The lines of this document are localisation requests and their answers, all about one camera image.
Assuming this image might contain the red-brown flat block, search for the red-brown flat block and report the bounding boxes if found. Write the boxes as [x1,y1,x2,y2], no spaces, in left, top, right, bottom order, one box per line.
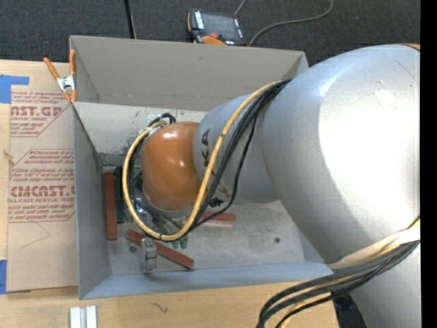
[103,171,119,241]
[199,213,237,229]
[125,229,195,271]

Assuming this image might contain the dark green flat block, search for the dark green flat block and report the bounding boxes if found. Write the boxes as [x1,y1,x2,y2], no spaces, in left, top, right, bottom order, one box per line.
[113,165,126,225]

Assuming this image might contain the grey metal bin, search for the grey metal bin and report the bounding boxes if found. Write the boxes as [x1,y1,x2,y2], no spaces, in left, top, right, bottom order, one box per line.
[69,35,334,301]

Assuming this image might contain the brown cardboard board, red print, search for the brown cardboard board, red print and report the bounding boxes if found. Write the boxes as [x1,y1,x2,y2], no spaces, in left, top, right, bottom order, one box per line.
[0,59,80,295]

